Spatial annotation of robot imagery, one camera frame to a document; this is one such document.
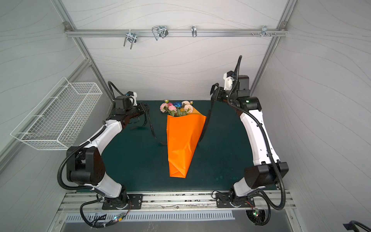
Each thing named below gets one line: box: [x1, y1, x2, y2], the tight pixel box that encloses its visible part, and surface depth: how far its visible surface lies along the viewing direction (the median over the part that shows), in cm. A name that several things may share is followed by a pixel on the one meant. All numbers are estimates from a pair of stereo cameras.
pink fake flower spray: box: [159, 99, 178, 117], surface depth 113 cm
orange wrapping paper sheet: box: [166, 107, 207, 179], surface depth 92 cm
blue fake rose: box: [173, 101, 183, 108], surface depth 114 cm
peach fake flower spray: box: [181, 100, 194, 114], surface depth 113 cm
